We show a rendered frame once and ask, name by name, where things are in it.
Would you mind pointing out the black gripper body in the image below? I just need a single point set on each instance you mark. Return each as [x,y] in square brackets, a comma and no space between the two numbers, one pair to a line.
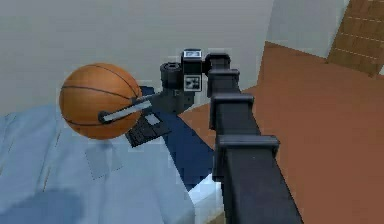
[171,90]

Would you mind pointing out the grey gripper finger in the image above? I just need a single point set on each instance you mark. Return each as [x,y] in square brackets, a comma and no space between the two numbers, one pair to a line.
[128,111]

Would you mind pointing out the orange basketball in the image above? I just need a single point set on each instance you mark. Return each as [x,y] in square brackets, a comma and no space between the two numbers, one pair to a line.
[96,100]

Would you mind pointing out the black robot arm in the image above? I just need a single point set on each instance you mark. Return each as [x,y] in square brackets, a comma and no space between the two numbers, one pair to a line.
[246,156]

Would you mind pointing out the bed with blue blanket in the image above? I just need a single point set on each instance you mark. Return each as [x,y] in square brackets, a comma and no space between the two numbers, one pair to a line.
[100,166]

